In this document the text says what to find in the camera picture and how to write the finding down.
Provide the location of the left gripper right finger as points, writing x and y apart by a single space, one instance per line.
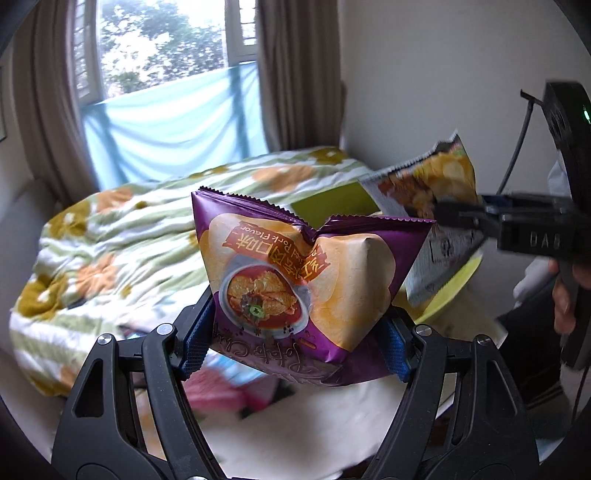
420 433

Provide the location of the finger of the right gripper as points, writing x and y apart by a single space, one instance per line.
527 203
467 216

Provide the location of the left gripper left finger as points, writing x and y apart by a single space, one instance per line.
170 354

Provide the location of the pink snack bag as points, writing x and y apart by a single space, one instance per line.
208 391

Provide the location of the grey silver chips bag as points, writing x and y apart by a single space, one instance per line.
415 189

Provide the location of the purple potato chips bag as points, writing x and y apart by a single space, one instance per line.
299 302

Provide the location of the right hand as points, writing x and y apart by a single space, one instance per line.
564 321

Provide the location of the floral green striped quilt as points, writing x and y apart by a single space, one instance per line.
127 259

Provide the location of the right beige curtain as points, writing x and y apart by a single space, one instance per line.
300 79

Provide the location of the beige curtain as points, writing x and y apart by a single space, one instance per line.
300 79
45 96

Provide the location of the light blue window cloth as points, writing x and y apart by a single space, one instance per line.
177 128

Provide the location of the left beige curtain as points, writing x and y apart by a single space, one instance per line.
45 96

